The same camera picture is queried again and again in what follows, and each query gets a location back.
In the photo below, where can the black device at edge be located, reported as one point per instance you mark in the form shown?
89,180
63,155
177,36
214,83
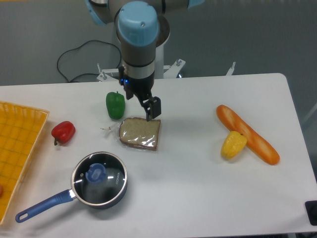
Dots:
311,209

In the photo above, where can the white table bracket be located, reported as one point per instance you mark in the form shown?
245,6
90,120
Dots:
231,69

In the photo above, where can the wrapped brown bread slice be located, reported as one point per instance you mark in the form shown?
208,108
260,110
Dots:
136,132

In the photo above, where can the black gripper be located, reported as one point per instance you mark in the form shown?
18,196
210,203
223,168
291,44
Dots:
141,88

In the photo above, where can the green bell pepper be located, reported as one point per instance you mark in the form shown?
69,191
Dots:
115,104

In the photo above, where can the yellow woven basket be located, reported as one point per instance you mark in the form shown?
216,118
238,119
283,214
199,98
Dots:
20,129

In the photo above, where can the orange baguette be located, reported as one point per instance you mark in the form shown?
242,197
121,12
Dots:
255,142

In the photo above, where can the yellow bell pepper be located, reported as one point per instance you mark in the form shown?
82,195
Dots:
233,144

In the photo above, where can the red bell pepper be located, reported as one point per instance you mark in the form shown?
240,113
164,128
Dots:
63,132

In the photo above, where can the blue saucepan with handle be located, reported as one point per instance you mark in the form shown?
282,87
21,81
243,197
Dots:
60,198

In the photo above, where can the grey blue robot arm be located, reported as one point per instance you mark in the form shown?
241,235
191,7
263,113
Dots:
141,28

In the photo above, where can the glass lid blue knob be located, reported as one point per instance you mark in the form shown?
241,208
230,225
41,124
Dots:
99,180

